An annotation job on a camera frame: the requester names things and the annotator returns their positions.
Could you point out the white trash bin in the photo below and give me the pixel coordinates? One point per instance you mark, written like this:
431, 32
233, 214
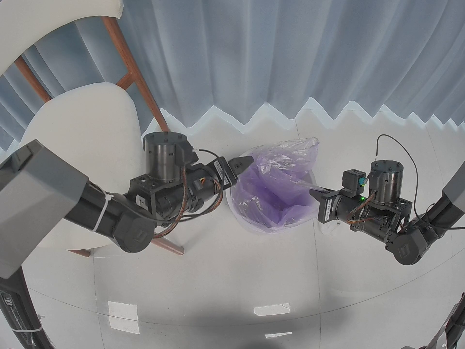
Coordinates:
231, 204

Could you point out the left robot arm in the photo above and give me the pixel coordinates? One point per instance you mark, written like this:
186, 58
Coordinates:
43, 195

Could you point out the blue-grey curtain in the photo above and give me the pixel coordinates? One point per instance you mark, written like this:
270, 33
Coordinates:
254, 31

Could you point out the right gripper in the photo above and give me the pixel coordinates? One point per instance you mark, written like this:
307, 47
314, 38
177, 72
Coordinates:
328, 209

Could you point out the white cushioned wooden chair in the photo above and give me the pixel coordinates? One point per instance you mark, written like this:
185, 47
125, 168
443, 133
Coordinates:
83, 129

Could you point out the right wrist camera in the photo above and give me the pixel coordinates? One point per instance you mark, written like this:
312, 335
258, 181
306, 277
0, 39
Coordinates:
350, 180

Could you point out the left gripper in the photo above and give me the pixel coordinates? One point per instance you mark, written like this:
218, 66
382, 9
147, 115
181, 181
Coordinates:
225, 175

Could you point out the purple plastic bag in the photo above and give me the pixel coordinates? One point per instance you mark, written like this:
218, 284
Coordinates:
276, 195

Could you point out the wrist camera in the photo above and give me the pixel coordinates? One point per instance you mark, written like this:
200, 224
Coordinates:
186, 155
350, 180

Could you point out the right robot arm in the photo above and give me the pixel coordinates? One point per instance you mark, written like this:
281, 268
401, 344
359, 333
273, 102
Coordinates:
385, 180

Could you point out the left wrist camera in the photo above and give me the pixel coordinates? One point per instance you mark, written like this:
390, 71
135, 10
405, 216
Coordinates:
186, 155

